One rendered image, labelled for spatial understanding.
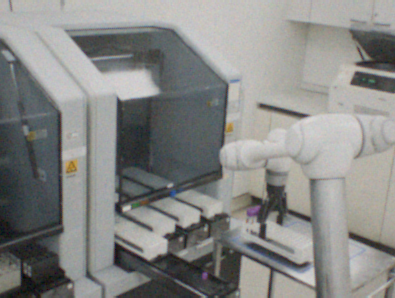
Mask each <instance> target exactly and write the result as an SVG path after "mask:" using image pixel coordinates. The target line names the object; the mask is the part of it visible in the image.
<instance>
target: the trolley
mask: <svg viewBox="0 0 395 298"><path fill-rule="evenodd" d="M277 215H278V211H277V212H273V213H272V214H269V216H268V219H267V220H268V221H271V222H273V223H275V224H276V219H277ZM283 227H284V228H287V229H289V230H291V231H293V232H295V233H298V234H300V235H303V236H304V237H307V238H309V239H312V223H309V222H307V221H304V220H303V219H299V218H297V217H294V216H292V215H290V214H287V217H284V221H283ZM213 242H214V248H213V258H212V267H211V273H212V274H215V275H216V276H218V277H219V269H220V261H221V246H224V247H225V248H228V249H230V250H231V251H234V252H236V253H239V254H240V255H243V256H244V257H246V258H248V259H250V260H253V261H254V262H257V263H258V264H261V265H262V266H264V267H266V268H268V269H270V274H269V280H268V292H267V298H273V297H274V292H275V279H276V273H278V274H281V275H282V276H285V277H287V278H289V279H291V280H294V281H295V282H296V283H299V284H300V285H303V286H305V287H307V288H309V289H311V290H314V291H315V280H314V257H313V258H310V260H307V261H305V262H303V263H301V264H298V263H296V262H294V261H292V260H289V258H287V257H284V256H283V255H280V254H279V253H276V252H275V251H271V250H270V249H268V248H266V247H264V246H262V245H260V244H257V243H255V242H252V241H251V240H248V239H246V238H244V237H241V226H239V227H238V228H234V229H232V230H229V231H227V232H225V233H223V234H221V235H217V236H216V237H213ZM348 243H349V255H350V267H351V292H352V294H353V293H355V292H357V290H360V289H361V288H362V287H364V286H365V285H367V284H368V283H370V282H371V281H372V280H374V279H376V278H378V276H380V275H382V274H384V273H385V272H386V271H388V270H389V271H388V272H387V283H386V284H385V285H383V286H382V287H380V288H378V290H376V291H375V292H373V293H371V294H369V296H367V297H366V298H373V297H374V296H376V295H377V294H379V293H380V292H382V291H383V290H385V296H384V298H392V294H393V290H394V283H395V257H394V256H392V255H389V254H387V253H383V252H382V251H378V250H376V249H373V248H371V247H369V246H366V245H364V244H361V243H360V242H356V241H354V240H353V239H349V238H348Z"/></svg>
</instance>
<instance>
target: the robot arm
mask: <svg viewBox="0 0 395 298"><path fill-rule="evenodd" d="M394 144H395V122H394V121H393V120H392V119H389V118H387V117H385V116H370V115H362V114H339V113H337V114H318V115H314V116H309V117H307V118H305V119H301V120H300V121H297V122H296V123H294V124H293V125H291V127H289V129H288V130H284V129H273V130H271V132H270V133H269V134H268V137H267V140H264V141H255V140H241V141H236V142H232V143H230V144H226V145H225V146H223V148H222V149H221V152H220V161H221V164H222V165H223V166H224V167H225V169H229V170H232V171H253V170H256V169H261V168H266V173H265V181H266V192H267V196H266V198H262V200H261V205H260V208H259V213H258V216H257V221H256V222H257V223H259V239H262V240H266V228H267V223H266V221H267V219H268V216H269V214H270V212H271V210H272V209H273V207H274V206H275V205H276V207H277V210H278V215H277V219H276V224H277V225H279V226H282V227H283V221H284V217H287V213H288V207H287V192H285V186H286V184H287V182H288V178H289V167H290V165H291V162H292V160H293V161H294V162H296V163H298V164H300V167H301V169H302V170H303V174H304V176H305V178H309V187H310V211H311V223H312V244H313V256H314V280H315V293H316V298H352V292H351V267H350V255H349V243H348V218H347V206H346V182H345V177H346V176H347V175H348V172H349V170H350V166H351V162H352V160H354V159H357V158H361V157H367V156H369V155H373V154H377V153H383V152H385V151H387V150H389V148H392V146H394ZM268 204H269V205H268ZM270 205H271V206H270ZM279 214H280V215H279Z"/></svg>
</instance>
